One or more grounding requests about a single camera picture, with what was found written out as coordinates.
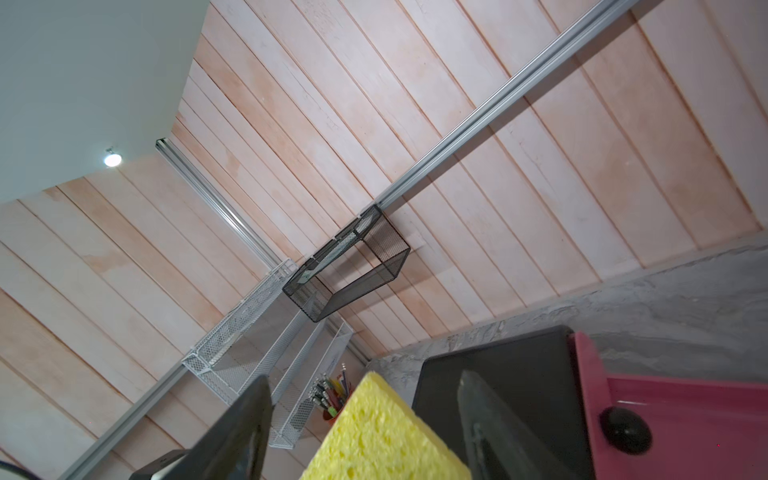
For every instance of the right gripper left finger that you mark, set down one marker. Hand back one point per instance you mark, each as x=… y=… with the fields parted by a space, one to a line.
x=233 y=448

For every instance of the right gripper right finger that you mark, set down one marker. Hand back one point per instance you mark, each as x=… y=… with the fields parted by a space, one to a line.
x=498 y=444

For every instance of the bright yellow sponge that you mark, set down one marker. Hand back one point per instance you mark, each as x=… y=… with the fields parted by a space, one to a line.
x=378 y=436

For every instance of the black drawer knob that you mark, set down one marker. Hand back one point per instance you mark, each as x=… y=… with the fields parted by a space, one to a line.
x=625 y=430

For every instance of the red pen cup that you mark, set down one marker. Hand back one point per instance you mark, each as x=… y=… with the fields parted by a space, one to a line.
x=328 y=416

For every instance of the pens in cup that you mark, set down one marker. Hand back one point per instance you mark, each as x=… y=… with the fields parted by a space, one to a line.
x=331 y=392

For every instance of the black mesh basket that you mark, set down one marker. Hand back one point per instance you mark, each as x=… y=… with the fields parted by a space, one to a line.
x=365 y=255

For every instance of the ceiling spot light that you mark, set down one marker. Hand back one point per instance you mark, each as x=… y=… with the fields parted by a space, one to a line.
x=112 y=158

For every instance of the white wire shelf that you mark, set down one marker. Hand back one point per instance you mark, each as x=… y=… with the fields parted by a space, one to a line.
x=267 y=335

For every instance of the aluminium frame crossbar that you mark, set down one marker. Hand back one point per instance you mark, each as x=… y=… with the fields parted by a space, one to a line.
x=563 y=48

